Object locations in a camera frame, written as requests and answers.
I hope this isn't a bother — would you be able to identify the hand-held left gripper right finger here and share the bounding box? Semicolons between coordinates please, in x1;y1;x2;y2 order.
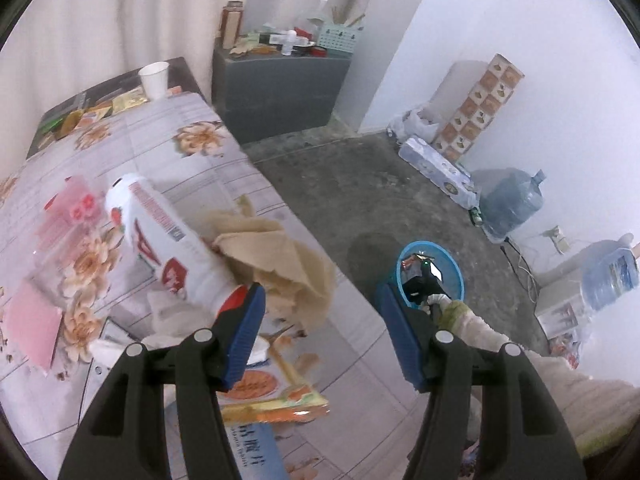
375;280;587;480

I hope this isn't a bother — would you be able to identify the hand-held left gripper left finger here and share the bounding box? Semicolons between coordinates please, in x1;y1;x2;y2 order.
57;282;267;480

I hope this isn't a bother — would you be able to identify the blue plastic waste basket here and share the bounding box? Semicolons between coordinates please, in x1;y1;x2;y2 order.
396;241;465;311

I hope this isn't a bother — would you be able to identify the orange snack packet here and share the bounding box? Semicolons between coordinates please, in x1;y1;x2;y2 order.
217;367;331;426

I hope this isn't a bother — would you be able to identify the beige cloth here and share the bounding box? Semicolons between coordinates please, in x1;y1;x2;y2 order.
197;194;338;333

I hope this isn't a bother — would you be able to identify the white bottle with red cap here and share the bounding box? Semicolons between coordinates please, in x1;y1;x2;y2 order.
104;173;249;328

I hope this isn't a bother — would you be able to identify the pink sponge packet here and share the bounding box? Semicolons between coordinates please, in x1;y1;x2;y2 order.
2;280;66;371

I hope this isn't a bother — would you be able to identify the clear plastic box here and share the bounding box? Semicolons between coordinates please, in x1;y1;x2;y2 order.
32;175;126;301

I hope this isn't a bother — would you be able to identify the person's right forearm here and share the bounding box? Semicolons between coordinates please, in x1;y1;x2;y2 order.
425;294;640;458

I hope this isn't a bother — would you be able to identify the crumpled white tissue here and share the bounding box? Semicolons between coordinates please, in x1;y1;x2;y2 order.
92;287;191;376

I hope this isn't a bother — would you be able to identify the blue leaflet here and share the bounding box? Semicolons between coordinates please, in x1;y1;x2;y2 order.
165;400;293;480

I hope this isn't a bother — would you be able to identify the blue water jug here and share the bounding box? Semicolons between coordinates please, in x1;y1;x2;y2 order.
477;167;547;241
580;232;640;311

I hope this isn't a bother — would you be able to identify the white box with colourful print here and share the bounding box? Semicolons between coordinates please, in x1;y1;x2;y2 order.
534;280;588;341

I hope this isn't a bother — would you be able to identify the white plastic bag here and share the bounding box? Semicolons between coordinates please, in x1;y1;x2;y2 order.
386;105;446;143

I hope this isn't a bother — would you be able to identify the tall patterned cardboard box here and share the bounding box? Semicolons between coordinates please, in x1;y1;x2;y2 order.
434;53;526;162

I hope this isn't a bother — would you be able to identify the grey cabinet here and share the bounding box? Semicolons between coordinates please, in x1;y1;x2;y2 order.
211;47;353;145

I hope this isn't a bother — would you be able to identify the green storage basket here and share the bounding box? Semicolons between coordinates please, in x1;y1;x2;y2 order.
316;24;361;56

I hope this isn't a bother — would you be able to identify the row of flat snack packets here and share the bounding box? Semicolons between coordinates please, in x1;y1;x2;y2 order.
40;87;148;141

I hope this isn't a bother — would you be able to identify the white paper cup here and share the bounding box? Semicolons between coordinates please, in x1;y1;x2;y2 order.
138;61;171;101

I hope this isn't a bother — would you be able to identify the cream curtain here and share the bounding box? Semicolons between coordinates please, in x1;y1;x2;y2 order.
0;0;441;126

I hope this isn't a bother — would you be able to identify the white wall plug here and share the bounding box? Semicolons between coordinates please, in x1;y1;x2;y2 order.
542;226;571;256

